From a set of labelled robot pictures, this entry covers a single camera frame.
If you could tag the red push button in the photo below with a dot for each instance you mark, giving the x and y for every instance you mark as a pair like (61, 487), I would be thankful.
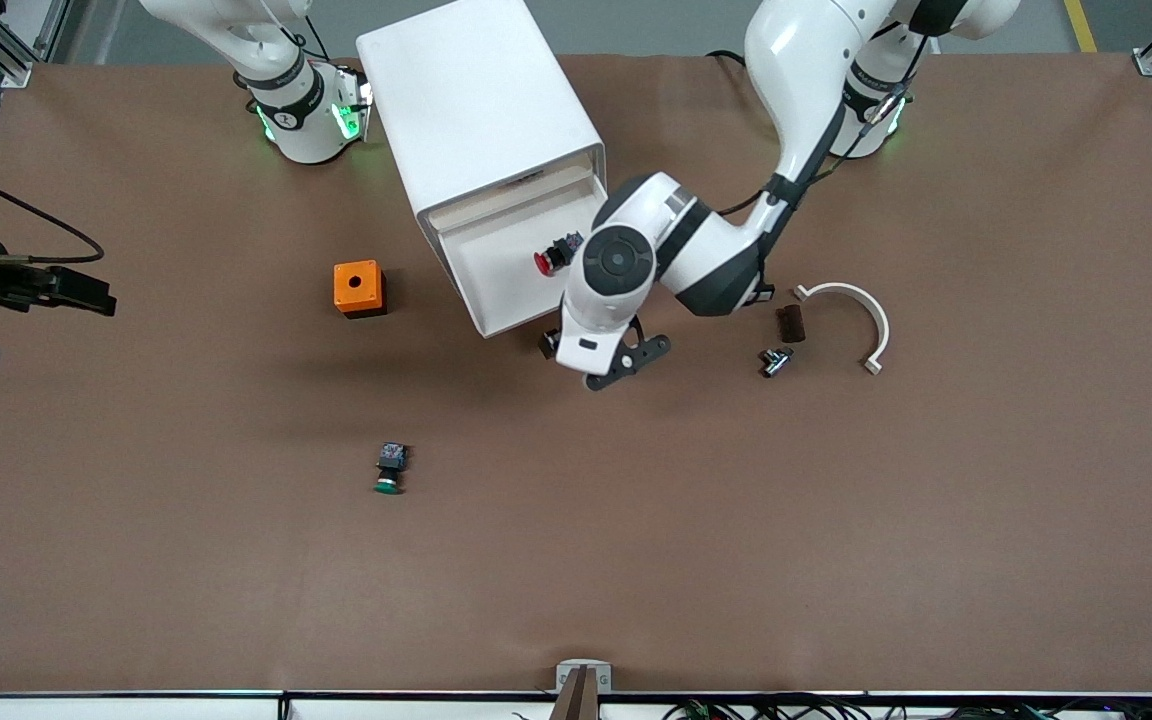
(546, 262)

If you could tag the orange box with hole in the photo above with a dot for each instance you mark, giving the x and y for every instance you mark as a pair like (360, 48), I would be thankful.
(344, 290)

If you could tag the white curved bracket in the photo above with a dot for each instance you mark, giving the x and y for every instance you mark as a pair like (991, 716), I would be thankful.
(883, 325)

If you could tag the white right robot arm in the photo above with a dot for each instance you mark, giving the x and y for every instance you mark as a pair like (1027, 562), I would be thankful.
(296, 125)

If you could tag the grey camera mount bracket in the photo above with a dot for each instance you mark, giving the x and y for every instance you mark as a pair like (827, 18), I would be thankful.
(584, 675)

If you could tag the table edge frame rail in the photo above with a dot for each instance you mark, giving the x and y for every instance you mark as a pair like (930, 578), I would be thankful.
(136, 700)

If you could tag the brown terminal block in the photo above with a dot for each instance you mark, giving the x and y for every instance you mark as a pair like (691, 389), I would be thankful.
(792, 324)

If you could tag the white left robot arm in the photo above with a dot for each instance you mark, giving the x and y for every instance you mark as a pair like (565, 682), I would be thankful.
(796, 50)

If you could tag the left arm black camera bracket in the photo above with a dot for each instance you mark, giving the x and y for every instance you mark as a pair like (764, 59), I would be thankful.
(636, 355)

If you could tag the brown paper table cover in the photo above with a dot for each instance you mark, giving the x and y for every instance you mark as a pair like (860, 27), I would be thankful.
(636, 500)

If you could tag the silver key switch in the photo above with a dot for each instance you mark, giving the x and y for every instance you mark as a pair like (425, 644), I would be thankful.
(776, 362)

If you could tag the green push button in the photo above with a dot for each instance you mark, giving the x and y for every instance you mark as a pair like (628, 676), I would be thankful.
(392, 458)

